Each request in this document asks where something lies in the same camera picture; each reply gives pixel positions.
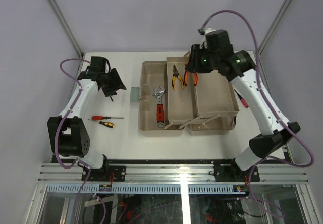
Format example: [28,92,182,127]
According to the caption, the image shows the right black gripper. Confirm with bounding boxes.
[186,44,220,73]

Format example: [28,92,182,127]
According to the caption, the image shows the orange-handled pliers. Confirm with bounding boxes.
[183,70,198,87]

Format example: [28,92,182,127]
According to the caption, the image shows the yellow needle-nose pliers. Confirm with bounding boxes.
[172,65,185,90]

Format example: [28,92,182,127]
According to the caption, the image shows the grey-green toolbox latch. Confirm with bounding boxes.
[130,87,141,102]

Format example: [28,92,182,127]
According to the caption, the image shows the red-handled long screwdriver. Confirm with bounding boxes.
[91,116,124,121]

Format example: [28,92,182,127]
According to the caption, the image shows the yellow-black stubby screwdriver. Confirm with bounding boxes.
[99,121,115,128]

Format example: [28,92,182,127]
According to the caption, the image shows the beige toolbox with smoky lid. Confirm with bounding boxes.
[139,57,239,137]

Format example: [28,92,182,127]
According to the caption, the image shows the red-handled adjustable wrench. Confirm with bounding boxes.
[153,86,165,128]

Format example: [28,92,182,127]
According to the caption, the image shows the pink-handled screwdriver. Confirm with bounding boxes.
[234,88,249,108]

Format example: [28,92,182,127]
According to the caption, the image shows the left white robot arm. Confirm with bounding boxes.
[47,56,126,181]

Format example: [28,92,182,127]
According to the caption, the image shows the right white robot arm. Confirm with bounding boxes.
[184,28,300,181]

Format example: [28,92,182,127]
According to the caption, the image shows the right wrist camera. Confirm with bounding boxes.
[198,28,215,36]

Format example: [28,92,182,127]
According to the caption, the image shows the left aluminium frame post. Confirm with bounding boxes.
[47,0,84,57]

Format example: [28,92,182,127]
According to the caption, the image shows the aluminium frame post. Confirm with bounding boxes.
[258,0,293,55]
[47,0,84,57]

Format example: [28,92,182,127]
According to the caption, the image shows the aluminium mounting rail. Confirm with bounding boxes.
[38,163,309,185]

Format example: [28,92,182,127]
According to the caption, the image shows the slotted cable duct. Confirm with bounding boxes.
[47,183,242,194]

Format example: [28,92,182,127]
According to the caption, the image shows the right aluminium frame post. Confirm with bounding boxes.
[258,0,293,55]

